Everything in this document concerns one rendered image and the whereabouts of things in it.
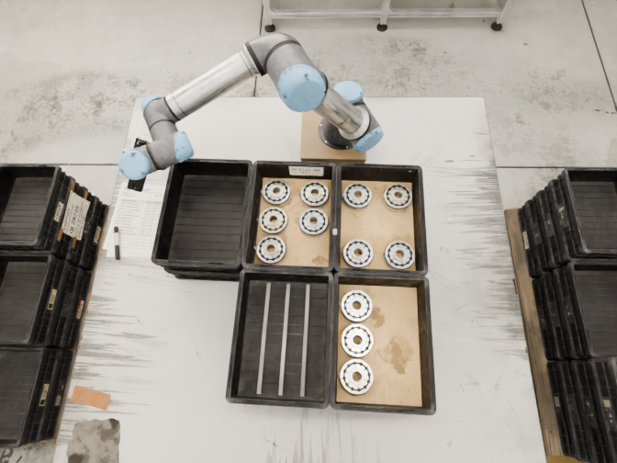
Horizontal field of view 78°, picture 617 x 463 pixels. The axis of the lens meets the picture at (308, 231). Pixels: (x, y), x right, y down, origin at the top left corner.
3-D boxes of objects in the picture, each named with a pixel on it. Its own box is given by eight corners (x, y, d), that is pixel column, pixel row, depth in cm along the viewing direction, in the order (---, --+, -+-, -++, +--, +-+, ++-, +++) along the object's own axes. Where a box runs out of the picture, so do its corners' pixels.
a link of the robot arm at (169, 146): (177, 114, 105) (139, 129, 104) (190, 145, 101) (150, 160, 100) (186, 132, 113) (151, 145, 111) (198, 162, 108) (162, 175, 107)
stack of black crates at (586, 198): (515, 208, 212) (563, 167, 170) (570, 208, 211) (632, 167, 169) (528, 278, 198) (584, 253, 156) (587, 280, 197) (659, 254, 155)
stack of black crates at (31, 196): (58, 204, 222) (-3, 163, 180) (109, 204, 221) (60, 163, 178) (39, 271, 207) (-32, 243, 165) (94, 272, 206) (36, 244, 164)
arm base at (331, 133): (319, 118, 160) (321, 100, 151) (355, 114, 161) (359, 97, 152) (325, 147, 154) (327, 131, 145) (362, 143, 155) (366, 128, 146)
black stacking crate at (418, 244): (336, 179, 147) (337, 163, 137) (413, 181, 146) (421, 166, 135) (332, 279, 133) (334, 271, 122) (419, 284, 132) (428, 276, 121)
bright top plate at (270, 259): (257, 235, 135) (257, 234, 134) (286, 235, 134) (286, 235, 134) (255, 263, 131) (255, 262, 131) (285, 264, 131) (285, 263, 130)
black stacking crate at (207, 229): (183, 174, 150) (172, 158, 139) (257, 176, 149) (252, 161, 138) (163, 272, 136) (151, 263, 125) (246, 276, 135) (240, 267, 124)
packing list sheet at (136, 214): (117, 182, 162) (117, 182, 161) (172, 183, 161) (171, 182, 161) (101, 256, 150) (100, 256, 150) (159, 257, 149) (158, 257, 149)
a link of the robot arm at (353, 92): (350, 98, 151) (354, 71, 139) (365, 123, 147) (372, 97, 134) (322, 107, 149) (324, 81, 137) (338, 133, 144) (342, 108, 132)
